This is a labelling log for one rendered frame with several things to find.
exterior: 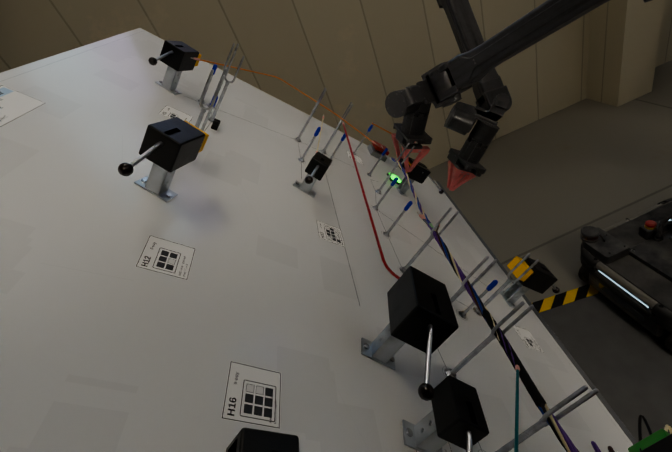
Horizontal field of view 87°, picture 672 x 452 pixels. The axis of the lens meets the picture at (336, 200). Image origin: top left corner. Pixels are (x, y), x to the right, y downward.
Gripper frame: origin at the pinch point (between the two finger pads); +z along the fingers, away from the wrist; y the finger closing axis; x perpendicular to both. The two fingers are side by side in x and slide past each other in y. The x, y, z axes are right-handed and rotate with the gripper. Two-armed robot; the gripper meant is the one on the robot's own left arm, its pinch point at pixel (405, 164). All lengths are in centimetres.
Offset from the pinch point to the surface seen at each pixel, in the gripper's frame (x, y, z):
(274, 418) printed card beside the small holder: -37, 62, -8
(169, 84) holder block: -54, 1, -18
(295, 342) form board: -34, 54, -7
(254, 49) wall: -37, -164, 4
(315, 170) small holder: -27.9, 23.6, -10.8
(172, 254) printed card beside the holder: -47, 46, -13
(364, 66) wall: 36, -166, 10
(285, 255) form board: -34, 41, -7
